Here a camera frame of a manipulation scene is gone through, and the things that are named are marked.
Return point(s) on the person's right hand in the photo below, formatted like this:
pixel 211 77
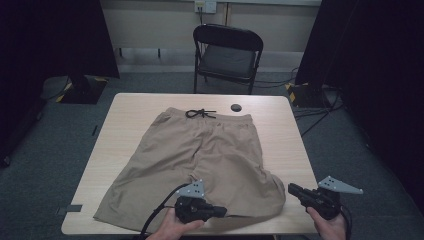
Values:
pixel 328 228

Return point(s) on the black pen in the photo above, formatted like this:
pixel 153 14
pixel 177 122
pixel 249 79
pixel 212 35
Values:
pixel 95 130

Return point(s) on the grey tape strip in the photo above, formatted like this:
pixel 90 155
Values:
pixel 71 208

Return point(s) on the black stand base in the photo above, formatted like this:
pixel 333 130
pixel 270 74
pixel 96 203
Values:
pixel 306 95
pixel 83 91

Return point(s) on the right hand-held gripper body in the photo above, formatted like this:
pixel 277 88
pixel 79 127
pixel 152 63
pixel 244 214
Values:
pixel 325 200

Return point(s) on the black folding chair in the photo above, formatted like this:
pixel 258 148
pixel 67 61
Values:
pixel 228 61

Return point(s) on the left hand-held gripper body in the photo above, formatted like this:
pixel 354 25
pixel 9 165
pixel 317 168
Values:
pixel 191 206

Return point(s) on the person's left hand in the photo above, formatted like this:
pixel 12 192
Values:
pixel 173 230

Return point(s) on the black table grommet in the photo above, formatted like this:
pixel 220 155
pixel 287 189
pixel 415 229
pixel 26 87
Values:
pixel 236 107

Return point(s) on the beige shorts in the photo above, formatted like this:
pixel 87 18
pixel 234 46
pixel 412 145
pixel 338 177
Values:
pixel 200 160

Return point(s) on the white wall outlet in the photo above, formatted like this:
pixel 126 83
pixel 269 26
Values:
pixel 205 6

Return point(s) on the grey round floor plate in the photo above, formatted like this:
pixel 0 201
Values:
pixel 53 87

